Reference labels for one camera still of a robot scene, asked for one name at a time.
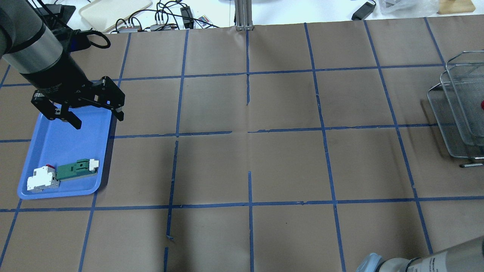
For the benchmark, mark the green terminal block module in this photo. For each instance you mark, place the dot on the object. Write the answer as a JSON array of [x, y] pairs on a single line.
[[78, 169]]

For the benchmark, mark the black power adapter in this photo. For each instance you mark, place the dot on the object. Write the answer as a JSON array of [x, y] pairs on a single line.
[[364, 10]]

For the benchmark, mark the blue plastic tray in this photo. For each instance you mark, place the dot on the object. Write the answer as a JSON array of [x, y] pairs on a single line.
[[58, 143]]

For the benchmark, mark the wooden board stand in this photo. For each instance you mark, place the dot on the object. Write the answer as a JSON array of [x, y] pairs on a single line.
[[455, 7]]

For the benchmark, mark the white circuit breaker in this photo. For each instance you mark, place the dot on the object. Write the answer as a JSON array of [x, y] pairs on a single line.
[[43, 178]]

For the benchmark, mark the silver wire mesh shelf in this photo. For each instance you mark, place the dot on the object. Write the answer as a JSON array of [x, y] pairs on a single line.
[[455, 104]]

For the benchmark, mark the clear plastic bag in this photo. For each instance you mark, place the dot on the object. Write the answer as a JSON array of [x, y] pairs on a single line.
[[409, 8]]

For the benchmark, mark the aluminium frame post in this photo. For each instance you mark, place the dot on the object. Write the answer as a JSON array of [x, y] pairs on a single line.
[[243, 15]]

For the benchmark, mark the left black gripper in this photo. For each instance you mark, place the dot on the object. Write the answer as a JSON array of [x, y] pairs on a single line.
[[54, 80]]

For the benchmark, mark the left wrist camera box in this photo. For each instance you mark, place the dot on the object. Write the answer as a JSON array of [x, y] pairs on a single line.
[[73, 40]]

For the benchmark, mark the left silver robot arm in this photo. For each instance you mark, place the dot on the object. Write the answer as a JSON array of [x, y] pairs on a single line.
[[42, 57]]

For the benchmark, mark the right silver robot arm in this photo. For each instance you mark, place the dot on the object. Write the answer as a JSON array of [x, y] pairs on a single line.
[[464, 257]]

